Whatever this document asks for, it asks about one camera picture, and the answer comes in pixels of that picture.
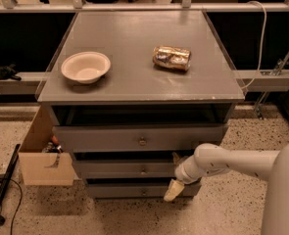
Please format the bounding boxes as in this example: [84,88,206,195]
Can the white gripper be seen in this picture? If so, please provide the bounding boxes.
[164,152,203,202]

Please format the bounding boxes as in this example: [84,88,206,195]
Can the black cloth bag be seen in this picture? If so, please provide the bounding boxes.
[0,64,22,81]

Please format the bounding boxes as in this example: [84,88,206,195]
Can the black pole stand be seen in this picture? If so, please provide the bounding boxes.
[0,144,20,226]

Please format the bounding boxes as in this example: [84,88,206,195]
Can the cardboard box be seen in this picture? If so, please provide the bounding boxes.
[19,107,75,186]

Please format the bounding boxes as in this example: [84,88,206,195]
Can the white paper bowl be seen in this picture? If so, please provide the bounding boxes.
[61,52,111,84]

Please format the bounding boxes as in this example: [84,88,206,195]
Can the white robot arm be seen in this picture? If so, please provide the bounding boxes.
[164,143,289,235]

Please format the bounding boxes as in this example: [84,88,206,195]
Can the crushed gold can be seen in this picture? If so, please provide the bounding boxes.
[153,46,191,71]

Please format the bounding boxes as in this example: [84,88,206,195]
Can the metal rail frame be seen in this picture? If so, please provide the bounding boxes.
[0,0,289,13]

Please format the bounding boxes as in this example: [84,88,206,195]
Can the grey top drawer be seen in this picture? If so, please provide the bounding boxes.
[53,124,228,153]

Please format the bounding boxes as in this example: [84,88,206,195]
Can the items inside cardboard box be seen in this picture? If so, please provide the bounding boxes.
[42,135,63,153]

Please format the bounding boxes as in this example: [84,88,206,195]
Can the black floor cable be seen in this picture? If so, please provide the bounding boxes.
[0,177,24,235]

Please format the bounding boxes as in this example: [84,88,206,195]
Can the white cable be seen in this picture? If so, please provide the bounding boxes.
[240,0,268,90]

